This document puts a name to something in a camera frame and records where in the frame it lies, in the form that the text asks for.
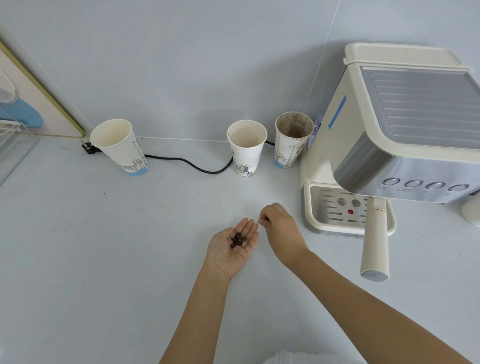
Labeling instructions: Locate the person's right hand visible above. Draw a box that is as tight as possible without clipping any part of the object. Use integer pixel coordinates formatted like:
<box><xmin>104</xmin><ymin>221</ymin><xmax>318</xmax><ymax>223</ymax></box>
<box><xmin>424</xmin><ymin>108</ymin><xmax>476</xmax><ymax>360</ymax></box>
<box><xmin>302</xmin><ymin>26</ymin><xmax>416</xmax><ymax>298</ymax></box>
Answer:
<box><xmin>258</xmin><ymin>202</ymin><xmax>309</xmax><ymax>268</ymax></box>

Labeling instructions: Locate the person's left hand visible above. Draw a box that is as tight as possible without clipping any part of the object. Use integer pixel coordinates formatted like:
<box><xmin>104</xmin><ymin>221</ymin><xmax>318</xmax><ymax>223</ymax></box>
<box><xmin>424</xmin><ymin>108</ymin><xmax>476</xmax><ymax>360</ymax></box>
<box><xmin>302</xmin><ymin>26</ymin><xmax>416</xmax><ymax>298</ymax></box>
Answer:
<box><xmin>205</xmin><ymin>218</ymin><xmax>260</xmax><ymax>283</ymax></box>

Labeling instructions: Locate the person's right forearm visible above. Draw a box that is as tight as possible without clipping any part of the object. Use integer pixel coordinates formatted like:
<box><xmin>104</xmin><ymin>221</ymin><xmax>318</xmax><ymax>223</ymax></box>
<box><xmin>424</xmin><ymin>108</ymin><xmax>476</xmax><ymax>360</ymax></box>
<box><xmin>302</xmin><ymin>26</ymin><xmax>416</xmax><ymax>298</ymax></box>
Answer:
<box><xmin>279</xmin><ymin>248</ymin><xmax>474</xmax><ymax>364</ymax></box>

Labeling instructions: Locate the person's left forearm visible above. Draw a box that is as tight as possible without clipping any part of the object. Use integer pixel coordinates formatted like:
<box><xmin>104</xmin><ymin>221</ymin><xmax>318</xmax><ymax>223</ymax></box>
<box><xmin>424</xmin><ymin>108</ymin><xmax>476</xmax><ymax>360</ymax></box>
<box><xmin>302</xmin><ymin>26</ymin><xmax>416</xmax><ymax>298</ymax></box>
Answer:
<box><xmin>159</xmin><ymin>263</ymin><xmax>242</xmax><ymax>364</ymax></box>

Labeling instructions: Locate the lightly stained printed paper cup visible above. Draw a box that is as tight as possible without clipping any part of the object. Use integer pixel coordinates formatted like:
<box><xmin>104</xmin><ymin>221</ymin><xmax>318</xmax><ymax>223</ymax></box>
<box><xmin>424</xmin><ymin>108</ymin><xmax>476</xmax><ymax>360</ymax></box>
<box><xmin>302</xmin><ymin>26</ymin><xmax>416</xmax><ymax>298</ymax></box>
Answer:
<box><xmin>227</xmin><ymin>120</ymin><xmax>268</xmax><ymax>179</ymax></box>

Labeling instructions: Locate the brown stained printed paper cup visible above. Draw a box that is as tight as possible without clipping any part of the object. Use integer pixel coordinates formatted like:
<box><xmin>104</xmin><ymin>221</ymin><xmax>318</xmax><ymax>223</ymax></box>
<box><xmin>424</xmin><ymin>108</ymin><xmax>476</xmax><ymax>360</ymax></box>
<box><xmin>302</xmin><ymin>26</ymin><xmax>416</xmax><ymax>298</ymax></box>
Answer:
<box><xmin>275</xmin><ymin>111</ymin><xmax>315</xmax><ymax>170</ymax></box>

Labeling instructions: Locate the blue tape strip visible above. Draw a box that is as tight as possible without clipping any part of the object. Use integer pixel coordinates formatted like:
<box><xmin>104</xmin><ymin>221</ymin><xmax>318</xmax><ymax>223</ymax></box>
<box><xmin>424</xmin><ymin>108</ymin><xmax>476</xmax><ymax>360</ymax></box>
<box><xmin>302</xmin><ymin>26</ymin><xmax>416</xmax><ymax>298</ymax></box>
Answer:
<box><xmin>327</xmin><ymin>94</ymin><xmax>348</xmax><ymax>131</ymax></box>

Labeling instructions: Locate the clean white printed paper cup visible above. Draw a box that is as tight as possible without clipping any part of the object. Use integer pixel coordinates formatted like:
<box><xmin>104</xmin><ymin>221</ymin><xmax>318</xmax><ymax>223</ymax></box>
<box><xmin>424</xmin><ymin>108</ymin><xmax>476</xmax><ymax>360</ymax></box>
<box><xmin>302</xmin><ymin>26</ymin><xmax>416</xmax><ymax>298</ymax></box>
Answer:
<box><xmin>90</xmin><ymin>119</ymin><xmax>149</xmax><ymax>176</ymax></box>

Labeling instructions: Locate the cream and steel espresso machine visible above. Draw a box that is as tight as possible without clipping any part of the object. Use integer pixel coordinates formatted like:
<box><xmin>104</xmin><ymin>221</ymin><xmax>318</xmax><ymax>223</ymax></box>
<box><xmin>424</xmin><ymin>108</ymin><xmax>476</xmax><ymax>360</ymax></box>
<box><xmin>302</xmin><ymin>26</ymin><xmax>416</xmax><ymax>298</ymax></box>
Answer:
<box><xmin>299</xmin><ymin>42</ymin><xmax>480</xmax><ymax>239</ymax></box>

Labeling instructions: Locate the white rounded object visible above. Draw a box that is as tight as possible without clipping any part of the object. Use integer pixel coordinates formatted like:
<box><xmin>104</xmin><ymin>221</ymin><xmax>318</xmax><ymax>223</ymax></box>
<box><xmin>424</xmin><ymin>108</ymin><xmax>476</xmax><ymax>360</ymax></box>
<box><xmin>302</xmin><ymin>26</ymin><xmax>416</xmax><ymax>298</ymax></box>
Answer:
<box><xmin>460</xmin><ymin>189</ymin><xmax>480</xmax><ymax>228</ymax></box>

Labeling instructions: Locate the clear acrylic rack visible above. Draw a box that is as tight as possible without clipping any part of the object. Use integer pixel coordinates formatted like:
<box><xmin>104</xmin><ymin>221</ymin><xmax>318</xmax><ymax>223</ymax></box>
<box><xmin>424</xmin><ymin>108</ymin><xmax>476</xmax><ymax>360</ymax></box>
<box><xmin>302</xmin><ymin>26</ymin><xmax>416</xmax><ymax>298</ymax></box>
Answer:
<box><xmin>0</xmin><ymin>118</ymin><xmax>40</xmax><ymax>187</ymax></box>

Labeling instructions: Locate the blue rounded plastic piece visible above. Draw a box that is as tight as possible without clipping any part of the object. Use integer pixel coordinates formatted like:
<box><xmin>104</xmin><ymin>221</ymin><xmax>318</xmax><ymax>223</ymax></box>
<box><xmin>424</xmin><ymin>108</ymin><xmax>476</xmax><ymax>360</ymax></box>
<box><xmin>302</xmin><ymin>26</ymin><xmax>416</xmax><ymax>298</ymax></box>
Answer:
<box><xmin>0</xmin><ymin>97</ymin><xmax>45</xmax><ymax>129</ymax></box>

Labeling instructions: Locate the black power cable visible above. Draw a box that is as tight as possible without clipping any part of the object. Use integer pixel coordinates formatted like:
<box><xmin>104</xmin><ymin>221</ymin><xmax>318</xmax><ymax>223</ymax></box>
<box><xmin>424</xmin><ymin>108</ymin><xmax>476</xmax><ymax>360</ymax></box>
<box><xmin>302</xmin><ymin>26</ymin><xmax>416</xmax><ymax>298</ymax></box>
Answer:
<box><xmin>144</xmin><ymin>140</ymin><xmax>277</xmax><ymax>175</ymax></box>

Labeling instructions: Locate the cream portafilter handle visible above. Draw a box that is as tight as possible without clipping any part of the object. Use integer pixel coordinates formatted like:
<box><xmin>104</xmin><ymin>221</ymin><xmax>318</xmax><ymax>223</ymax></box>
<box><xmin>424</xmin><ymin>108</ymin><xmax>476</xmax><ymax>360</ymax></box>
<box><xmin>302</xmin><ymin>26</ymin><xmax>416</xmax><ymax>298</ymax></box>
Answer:
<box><xmin>359</xmin><ymin>197</ymin><xmax>391</xmax><ymax>283</ymax></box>

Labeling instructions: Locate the thin white wire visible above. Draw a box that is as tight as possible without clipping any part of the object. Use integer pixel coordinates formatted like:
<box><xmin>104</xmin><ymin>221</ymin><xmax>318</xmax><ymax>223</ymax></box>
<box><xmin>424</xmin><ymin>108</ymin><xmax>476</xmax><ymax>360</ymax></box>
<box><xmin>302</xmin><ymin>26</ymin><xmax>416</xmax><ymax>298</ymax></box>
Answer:
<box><xmin>305</xmin><ymin>0</ymin><xmax>343</xmax><ymax>114</ymax></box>

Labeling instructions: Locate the wood framed wall board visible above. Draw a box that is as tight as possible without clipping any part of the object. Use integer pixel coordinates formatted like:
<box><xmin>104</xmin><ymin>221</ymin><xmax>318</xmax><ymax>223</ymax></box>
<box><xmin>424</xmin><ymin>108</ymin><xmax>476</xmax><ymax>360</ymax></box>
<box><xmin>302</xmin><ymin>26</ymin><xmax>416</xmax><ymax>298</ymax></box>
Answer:
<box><xmin>0</xmin><ymin>39</ymin><xmax>86</xmax><ymax>139</ymax></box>

